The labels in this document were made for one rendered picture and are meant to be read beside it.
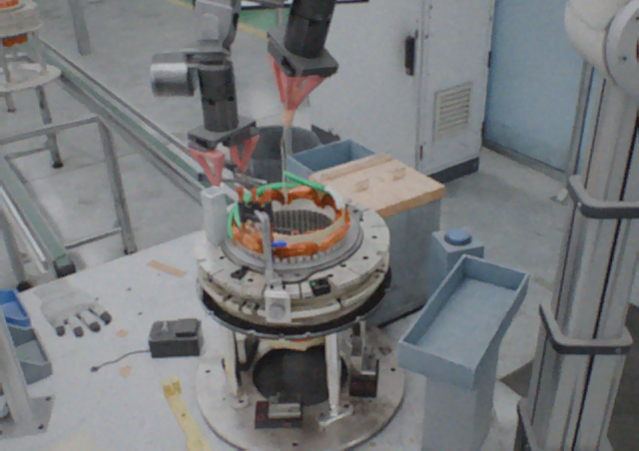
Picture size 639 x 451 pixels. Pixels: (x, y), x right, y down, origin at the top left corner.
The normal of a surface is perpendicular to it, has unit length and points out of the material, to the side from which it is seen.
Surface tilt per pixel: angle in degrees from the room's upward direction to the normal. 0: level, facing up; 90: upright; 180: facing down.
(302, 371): 0
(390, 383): 0
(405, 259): 90
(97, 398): 0
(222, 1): 69
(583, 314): 90
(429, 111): 90
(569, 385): 90
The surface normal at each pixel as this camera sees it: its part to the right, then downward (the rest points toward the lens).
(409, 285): 0.54, 0.39
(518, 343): -0.04, -0.88
